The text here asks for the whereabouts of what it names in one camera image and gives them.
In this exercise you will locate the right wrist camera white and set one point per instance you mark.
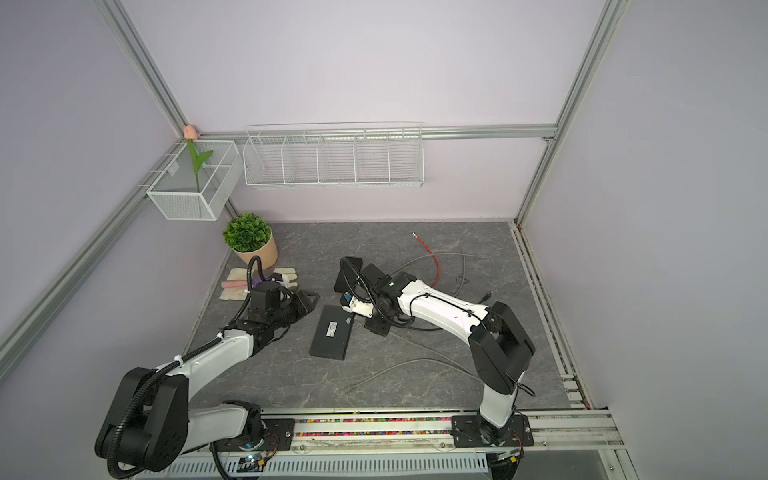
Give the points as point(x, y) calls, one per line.
point(353, 305)

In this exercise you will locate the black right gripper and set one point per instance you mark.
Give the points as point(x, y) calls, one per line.
point(382, 329)

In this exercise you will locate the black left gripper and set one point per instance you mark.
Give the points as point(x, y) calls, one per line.
point(303, 304)

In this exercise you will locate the pink tulip artificial flower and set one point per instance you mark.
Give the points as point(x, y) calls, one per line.
point(198, 158)

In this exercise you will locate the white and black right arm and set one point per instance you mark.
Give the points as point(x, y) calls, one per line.
point(500, 347)

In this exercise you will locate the white wire basket small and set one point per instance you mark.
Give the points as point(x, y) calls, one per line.
point(174, 192)

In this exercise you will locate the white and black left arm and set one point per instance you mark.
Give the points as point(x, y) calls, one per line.
point(150, 423)

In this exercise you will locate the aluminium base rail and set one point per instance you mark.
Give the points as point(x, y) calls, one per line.
point(411, 443)

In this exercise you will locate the green plant in beige pot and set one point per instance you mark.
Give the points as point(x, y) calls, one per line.
point(249, 236)

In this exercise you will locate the purple trowel with pink handle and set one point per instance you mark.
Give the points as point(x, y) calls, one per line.
point(232, 284)

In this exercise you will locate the white wire shelf wide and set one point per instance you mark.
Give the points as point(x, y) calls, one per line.
point(334, 154)

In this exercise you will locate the black ribbed network switch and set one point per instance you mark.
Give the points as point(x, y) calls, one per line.
point(349, 267)

